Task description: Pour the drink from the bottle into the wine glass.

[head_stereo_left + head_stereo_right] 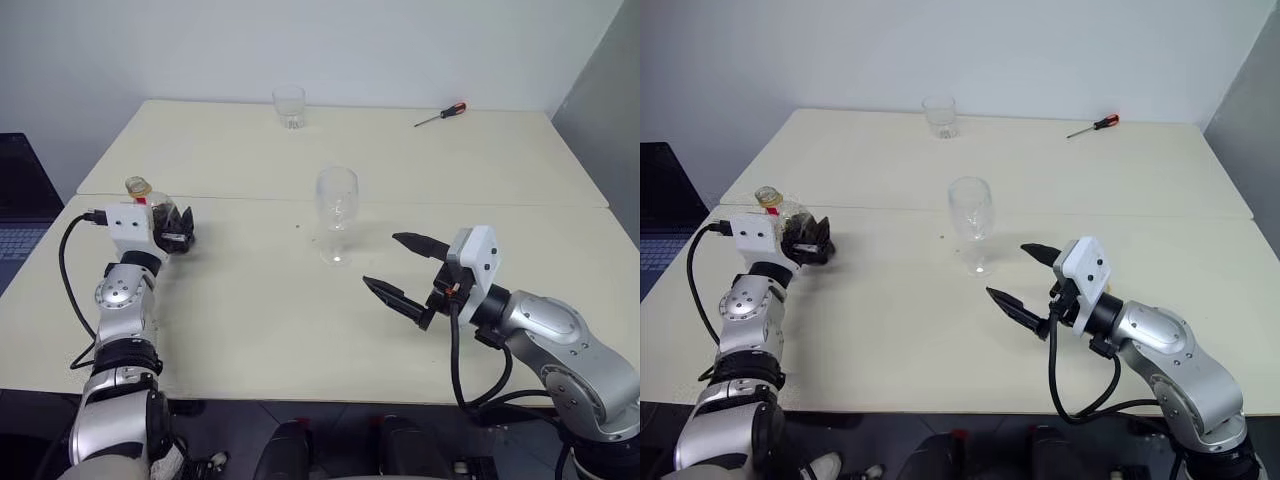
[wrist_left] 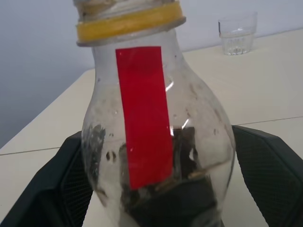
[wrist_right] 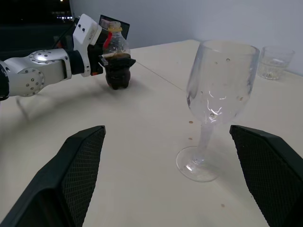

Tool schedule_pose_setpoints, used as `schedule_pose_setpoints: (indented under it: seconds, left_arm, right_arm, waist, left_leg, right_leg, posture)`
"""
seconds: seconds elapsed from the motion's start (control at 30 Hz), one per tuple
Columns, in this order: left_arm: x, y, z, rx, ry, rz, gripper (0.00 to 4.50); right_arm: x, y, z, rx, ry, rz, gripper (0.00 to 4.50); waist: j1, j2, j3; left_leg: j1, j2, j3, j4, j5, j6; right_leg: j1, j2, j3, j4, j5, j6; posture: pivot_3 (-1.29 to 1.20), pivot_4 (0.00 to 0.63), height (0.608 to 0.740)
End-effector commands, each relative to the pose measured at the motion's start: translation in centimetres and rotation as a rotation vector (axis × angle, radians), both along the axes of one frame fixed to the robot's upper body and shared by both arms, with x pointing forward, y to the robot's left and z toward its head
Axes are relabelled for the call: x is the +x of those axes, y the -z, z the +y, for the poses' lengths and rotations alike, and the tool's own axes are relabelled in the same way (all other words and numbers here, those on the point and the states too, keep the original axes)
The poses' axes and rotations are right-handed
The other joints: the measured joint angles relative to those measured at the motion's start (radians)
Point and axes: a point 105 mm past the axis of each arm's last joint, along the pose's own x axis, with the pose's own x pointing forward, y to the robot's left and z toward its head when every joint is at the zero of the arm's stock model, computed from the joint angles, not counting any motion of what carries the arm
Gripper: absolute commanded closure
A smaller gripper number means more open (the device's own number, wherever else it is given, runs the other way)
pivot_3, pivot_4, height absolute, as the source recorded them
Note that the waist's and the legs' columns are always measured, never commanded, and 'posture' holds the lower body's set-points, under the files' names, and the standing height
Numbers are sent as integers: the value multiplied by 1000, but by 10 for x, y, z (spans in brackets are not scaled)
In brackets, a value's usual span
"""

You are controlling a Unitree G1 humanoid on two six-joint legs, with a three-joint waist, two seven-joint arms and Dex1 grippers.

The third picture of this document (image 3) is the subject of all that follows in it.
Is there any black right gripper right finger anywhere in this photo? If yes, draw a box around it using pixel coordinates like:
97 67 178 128
229 124 303 227

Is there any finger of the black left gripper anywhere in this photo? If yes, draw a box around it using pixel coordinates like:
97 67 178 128
103 57 137 70

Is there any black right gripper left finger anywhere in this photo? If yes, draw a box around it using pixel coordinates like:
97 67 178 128
0 125 106 227

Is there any plastic bottle with red cap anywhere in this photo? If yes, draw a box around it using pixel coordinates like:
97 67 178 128
101 20 132 91

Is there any clear plastic item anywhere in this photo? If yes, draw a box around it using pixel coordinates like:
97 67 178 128
176 39 260 183

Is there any clear glass tumbler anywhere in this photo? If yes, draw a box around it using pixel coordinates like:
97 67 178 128
257 45 296 80

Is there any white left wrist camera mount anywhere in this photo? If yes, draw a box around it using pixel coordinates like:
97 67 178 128
72 13 103 78

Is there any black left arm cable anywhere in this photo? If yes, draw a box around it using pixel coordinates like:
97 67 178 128
53 17 80 52

